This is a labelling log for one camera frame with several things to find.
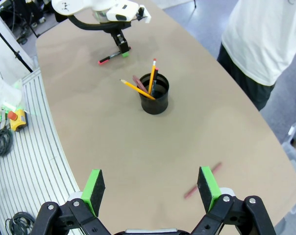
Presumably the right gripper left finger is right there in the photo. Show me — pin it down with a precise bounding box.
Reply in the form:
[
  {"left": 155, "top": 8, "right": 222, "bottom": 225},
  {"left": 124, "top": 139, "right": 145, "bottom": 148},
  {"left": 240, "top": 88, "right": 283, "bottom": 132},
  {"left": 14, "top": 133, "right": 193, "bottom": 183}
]
[{"left": 34, "top": 169, "right": 112, "bottom": 235}]

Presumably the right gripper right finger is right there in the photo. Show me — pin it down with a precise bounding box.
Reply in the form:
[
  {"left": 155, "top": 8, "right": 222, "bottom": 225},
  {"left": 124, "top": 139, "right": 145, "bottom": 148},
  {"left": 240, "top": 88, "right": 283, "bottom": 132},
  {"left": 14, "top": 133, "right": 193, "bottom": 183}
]
[{"left": 191, "top": 165, "right": 277, "bottom": 235}]

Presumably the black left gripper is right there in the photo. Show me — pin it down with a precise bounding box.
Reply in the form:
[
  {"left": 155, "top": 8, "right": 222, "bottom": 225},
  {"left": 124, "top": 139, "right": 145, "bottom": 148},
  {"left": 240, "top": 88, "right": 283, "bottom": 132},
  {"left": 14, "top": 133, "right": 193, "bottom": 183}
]
[{"left": 108, "top": 23, "right": 132, "bottom": 58}]

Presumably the maroon pencil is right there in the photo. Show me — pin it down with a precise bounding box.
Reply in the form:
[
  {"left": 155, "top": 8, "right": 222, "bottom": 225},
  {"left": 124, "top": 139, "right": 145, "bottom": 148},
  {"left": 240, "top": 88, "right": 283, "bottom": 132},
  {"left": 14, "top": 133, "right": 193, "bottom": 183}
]
[
  {"left": 183, "top": 162, "right": 223, "bottom": 199},
  {"left": 132, "top": 75, "right": 149, "bottom": 94}
]

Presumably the black marker with pink caps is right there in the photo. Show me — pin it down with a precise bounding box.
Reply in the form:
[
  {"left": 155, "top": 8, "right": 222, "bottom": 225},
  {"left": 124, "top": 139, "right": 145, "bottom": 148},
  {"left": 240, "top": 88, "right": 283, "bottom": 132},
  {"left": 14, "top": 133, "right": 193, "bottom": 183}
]
[{"left": 97, "top": 49, "right": 132, "bottom": 66}]

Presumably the yellow pencil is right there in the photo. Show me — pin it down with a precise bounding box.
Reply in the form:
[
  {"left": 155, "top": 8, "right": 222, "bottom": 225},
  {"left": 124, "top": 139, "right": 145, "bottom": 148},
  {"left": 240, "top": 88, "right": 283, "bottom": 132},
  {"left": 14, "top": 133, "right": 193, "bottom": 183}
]
[
  {"left": 120, "top": 78, "right": 156, "bottom": 101},
  {"left": 148, "top": 58, "right": 157, "bottom": 95}
]

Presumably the black mesh pen holder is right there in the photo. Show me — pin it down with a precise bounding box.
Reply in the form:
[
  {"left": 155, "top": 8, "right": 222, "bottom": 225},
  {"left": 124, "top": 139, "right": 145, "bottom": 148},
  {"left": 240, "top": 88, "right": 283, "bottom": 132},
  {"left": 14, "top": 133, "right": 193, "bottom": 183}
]
[{"left": 138, "top": 72, "right": 170, "bottom": 116}]

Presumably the yellow emergency stop box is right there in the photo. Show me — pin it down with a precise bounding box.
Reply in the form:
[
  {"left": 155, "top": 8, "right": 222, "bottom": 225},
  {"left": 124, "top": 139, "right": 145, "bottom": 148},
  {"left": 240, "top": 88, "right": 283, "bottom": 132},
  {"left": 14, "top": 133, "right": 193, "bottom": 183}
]
[{"left": 8, "top": 109, "right": 29, "bottom": 133}]

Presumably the black tripod stand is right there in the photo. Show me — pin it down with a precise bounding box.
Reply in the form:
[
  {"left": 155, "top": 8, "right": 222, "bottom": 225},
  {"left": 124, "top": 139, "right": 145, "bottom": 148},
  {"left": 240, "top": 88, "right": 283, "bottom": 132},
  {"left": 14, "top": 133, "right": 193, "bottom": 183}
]
[{"left": 0, "top": 21, "right": 35, "bottom": 73}]

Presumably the white plastic cover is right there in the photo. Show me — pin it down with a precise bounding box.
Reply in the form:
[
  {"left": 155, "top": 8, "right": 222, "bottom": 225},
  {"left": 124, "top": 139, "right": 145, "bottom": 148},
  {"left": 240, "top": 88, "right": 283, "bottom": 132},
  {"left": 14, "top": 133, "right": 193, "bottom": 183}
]
[{"left": 0, "top": 72, "right": 23, "bottom": 114}]

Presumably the person in white t-shirt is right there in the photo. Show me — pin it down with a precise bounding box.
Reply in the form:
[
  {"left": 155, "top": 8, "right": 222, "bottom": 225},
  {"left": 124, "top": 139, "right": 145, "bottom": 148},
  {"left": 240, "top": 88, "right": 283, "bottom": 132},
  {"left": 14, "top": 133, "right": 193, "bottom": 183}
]
[{"left": 216, "top": 0, "right": 296, "bottom": 111}]

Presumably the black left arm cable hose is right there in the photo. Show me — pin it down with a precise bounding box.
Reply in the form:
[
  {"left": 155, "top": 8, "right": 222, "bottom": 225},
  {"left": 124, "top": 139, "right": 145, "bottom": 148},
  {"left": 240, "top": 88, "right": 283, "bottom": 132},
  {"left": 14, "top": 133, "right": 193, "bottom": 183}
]
[{"left": 66, "top": 14, "right": 133, "bottom": 32}]

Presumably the slotted aluminium base plate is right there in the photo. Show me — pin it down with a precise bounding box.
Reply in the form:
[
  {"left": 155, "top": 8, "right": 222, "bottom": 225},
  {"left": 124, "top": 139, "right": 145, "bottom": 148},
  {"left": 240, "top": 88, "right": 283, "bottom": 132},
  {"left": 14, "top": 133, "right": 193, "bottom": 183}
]
[{"left": 0, "top": 68, "right": 81, "bottom": 235}]

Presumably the black cable bundle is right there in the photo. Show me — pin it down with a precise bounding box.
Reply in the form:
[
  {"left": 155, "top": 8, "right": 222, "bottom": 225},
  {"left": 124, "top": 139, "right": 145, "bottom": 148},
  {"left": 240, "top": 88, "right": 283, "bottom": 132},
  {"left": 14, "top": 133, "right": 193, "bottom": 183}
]
[
  {"left": 4, "top": 211, "right": 36, "bottom": 235},
  {"left": 0, "top": 126, "right": 14, "bottom": 157}
]

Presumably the equipment cart with cables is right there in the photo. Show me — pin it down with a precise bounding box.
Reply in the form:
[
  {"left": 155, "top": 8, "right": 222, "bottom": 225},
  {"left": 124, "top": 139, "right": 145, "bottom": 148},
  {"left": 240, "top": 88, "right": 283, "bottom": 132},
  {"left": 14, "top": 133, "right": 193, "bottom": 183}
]
[{"left": 0, "top": 0, "right": 57, "bottom": 45}]

